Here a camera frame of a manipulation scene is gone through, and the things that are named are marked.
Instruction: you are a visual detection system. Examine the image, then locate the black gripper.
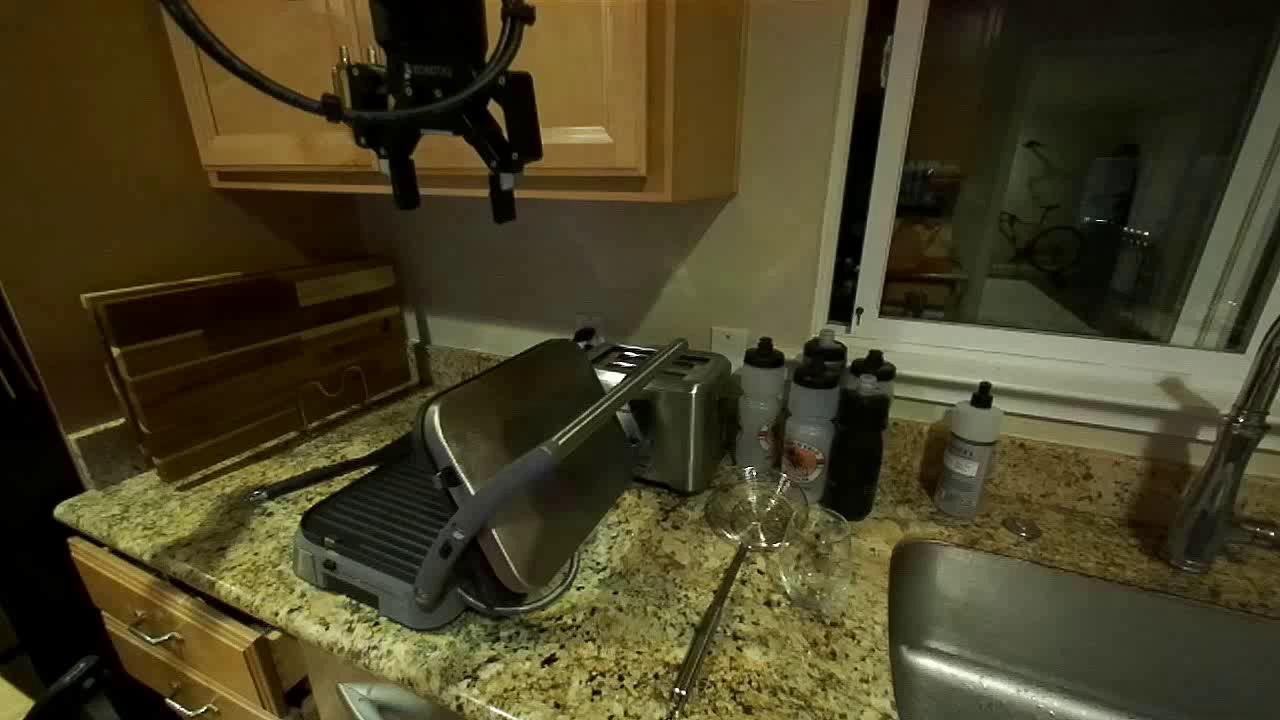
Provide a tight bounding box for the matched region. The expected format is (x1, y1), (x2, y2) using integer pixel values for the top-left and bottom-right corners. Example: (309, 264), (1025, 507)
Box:
(341, 52), (525, 228)

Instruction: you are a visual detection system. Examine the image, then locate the steel Cuisinart contact grill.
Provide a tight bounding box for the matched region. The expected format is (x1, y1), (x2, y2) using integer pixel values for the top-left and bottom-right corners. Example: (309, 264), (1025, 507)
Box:
(289, 332), (691, 637)

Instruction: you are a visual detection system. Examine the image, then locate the silver slot toaster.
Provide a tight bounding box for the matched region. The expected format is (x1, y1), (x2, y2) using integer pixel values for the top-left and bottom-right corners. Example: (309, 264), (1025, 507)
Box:
(579, 338), (739, 500)

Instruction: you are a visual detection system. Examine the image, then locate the wooden dish rack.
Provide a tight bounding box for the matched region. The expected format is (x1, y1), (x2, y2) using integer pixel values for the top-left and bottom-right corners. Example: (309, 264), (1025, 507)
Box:
(74, 256), (420, 486)

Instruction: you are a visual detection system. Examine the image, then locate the clear bottle black cap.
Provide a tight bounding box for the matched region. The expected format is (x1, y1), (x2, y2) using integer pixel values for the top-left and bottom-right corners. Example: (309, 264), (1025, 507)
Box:
(733, 335), (795, 478)

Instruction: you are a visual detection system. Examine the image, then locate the clear wine glass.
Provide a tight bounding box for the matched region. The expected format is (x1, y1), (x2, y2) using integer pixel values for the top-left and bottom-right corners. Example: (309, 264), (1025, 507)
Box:
(699, 448), (807, 557)

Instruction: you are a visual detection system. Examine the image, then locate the black sports bottle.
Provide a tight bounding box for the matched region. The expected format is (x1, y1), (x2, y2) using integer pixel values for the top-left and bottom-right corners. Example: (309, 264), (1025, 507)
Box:
(820, 348), (898, 524)

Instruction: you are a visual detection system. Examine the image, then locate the long metal utensil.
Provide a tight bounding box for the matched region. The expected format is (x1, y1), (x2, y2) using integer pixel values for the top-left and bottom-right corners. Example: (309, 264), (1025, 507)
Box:
(665, 536), (753, 710)

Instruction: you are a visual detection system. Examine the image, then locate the small white squeeze bottle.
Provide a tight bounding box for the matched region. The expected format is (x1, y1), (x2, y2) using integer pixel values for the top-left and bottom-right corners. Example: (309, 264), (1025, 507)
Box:
(926, 377), (1005, 524)

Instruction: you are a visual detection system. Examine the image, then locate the white framed window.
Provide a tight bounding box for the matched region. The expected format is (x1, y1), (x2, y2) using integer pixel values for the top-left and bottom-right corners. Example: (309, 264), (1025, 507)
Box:
(820, 0), (1280, 391)

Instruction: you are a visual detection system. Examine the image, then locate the stainless steel sink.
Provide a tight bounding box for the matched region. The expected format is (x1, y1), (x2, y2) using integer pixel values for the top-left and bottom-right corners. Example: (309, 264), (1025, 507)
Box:
(884, 532), (1280, 720)

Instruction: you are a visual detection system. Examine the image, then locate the metal kitchen faucet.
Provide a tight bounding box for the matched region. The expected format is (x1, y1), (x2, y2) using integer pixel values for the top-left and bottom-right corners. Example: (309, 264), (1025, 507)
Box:
(1157, 316), (1280, 576)

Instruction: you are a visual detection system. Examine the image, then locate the wooden upper wall cabinet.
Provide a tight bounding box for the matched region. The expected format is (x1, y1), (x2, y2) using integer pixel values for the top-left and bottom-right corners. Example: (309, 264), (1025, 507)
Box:
(154, 0), (744, 209)

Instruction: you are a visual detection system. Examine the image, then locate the white wall outlet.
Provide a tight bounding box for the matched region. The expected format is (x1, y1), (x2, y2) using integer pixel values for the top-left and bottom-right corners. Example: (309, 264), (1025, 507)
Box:
(707, 321), (753, 365)

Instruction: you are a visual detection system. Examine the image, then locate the wooden drawer metal handle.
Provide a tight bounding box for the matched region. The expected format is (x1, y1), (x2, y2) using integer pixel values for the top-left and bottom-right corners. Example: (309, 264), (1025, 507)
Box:
(100, 616), (275, 720)
(63, 532), (313, 716)

